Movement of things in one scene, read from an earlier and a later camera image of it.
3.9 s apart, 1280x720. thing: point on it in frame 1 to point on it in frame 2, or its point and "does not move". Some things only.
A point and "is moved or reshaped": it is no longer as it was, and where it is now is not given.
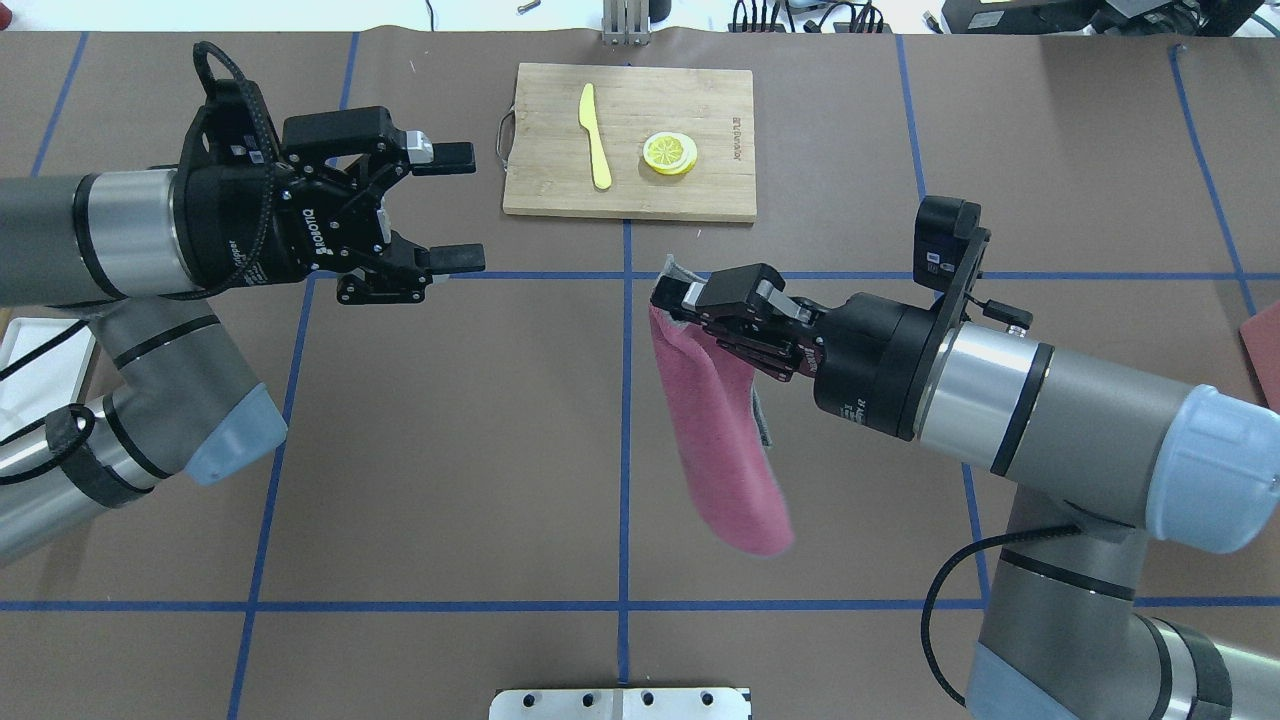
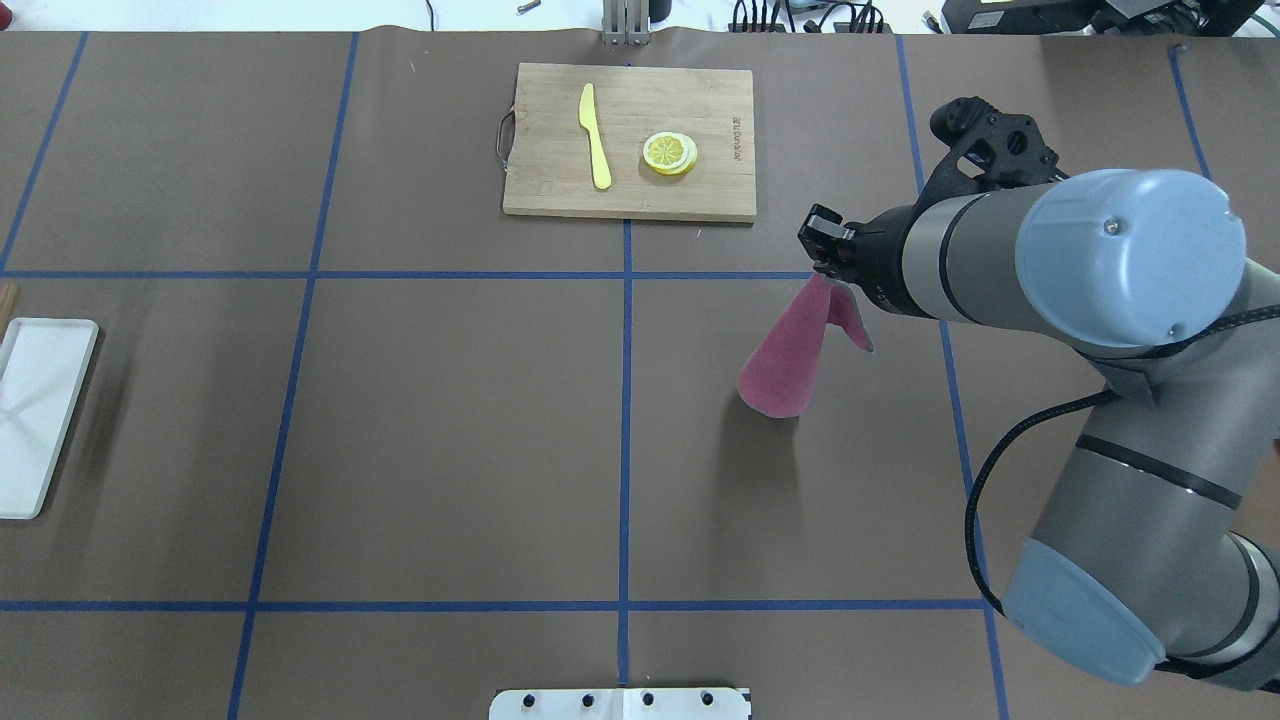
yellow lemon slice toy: x=670 y=152 does not move
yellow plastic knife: x=587 y=119 does not move
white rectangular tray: x=48 y=383 does not move
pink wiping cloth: x=719 y=404 is moved or reshaped
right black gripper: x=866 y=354 to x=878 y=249
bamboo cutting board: x=551 y=166 does not move
